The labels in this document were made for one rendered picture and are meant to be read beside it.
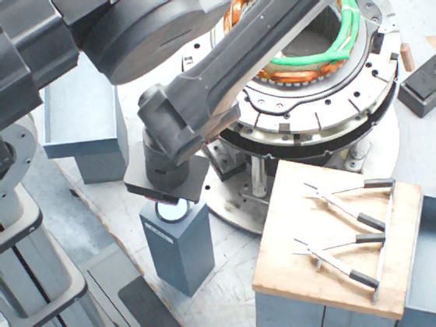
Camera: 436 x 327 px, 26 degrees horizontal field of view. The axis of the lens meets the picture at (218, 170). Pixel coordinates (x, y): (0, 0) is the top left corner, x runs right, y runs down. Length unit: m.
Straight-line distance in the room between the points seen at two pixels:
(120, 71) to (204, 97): 0.44
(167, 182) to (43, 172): 1.39
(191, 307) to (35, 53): 1.03
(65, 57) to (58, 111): 0.88
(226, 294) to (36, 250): 0.40
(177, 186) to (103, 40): 0.66
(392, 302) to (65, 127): 0.54
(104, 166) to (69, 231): 0.91
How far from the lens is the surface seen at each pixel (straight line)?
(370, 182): 1.29
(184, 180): 1.24
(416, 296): 1.36
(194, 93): 1.05
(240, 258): 1.58
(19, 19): 0.56
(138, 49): 0.59
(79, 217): 2.51
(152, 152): 1.16
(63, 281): 1.41
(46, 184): 2.57
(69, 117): 1.45
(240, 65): 1.01
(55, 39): 0.57
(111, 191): 1.65
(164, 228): 1.33
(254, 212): 1.59
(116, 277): 2.15
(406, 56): 1.46
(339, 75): 1.36
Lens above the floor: 2.25
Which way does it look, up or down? 63 degrees down
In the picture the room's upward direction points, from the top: 6 degrees counter-clockwise
